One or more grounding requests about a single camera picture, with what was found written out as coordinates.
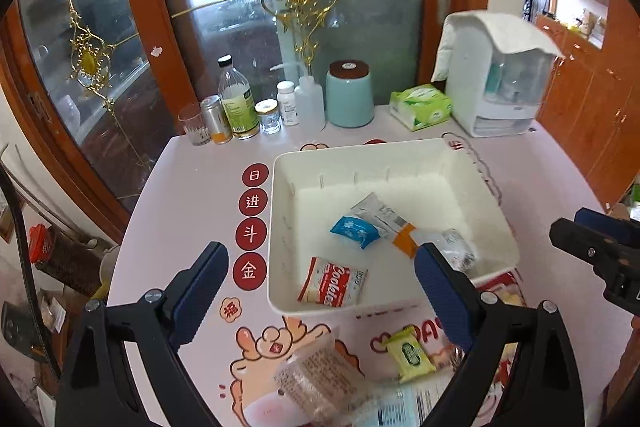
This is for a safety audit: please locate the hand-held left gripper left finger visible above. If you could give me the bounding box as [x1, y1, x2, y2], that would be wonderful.
[54, 241, 231, 427]

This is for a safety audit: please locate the white squeeze wash bottle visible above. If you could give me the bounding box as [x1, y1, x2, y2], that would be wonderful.
[270, 62, 326, 132]

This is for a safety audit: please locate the small glass jar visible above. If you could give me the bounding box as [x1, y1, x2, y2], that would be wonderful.
[255, 99, 281, 135]

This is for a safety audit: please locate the clear rice cracker packet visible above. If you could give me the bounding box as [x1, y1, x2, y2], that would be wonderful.
[272, 337, 374, 423]

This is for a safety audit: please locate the silver orange drink can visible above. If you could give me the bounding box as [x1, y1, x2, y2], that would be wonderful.
[200, 95, 234, 144]

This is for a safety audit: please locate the white plastic tray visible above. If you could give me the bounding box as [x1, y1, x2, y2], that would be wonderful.
[267, 137, 522, 319]

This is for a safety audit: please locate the small gold door ornament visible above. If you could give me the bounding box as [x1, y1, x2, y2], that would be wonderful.
[67, 12, 114, 94]

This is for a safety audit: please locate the teal canister with brown lid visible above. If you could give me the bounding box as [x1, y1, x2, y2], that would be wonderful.
[326, 60, 376, 128]

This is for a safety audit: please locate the yellow green snack packet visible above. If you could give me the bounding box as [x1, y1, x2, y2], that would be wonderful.
[381, 327, 435, 383]

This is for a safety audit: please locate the green tissue pack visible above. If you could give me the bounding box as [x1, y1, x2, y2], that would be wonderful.
[389, 84, 452, 132]

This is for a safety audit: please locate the brown wooden cabinet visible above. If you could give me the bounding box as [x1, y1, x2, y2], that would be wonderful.
[535, 14, 640, 208]

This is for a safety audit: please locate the glass bottle with green label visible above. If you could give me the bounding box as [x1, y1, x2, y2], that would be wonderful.
[218, 55, 261, 140]

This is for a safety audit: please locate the jar with red lid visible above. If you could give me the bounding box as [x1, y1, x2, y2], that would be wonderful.
[28, 224, 103, 298]

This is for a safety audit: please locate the red and white cookie packet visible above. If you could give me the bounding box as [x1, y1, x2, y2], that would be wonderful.
[298, 257, 369, 307]

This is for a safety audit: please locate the wooden glass door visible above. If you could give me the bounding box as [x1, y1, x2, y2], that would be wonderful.
[0, 0, 488, 228]

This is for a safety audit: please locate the small clear snack packet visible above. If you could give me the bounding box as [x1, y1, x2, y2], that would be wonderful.
[425, 228, 479, 273]

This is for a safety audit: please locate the white towel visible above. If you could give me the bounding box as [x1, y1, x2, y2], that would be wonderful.
[431, 11, 566, 82]

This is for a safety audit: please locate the white blue printed packet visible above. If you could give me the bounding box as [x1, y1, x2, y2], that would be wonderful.
[350, 384, 442, 427]

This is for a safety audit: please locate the silver packet with orange end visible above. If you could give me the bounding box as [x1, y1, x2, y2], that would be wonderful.
[350, 192, 419, 258]

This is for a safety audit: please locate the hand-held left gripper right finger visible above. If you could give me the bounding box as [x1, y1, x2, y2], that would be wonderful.
[414, 241, 586, 427]

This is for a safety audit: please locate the blue snack packet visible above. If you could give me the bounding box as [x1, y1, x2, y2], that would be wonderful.
[329, 216, 382, 251]

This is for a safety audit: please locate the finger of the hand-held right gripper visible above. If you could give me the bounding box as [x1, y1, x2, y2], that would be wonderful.
[549, 218, 632, 280]
[574, 207, 640, 249]

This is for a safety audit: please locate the white pill bottle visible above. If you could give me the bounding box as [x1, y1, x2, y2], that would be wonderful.
[277, 81, 301, 126]

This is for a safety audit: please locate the clear glass cup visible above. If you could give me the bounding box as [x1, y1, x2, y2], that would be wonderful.
[178, 103, 213, 146]

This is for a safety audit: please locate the white cosmetic organizer box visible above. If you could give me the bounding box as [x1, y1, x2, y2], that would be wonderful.
[442, 12, 556, 138]

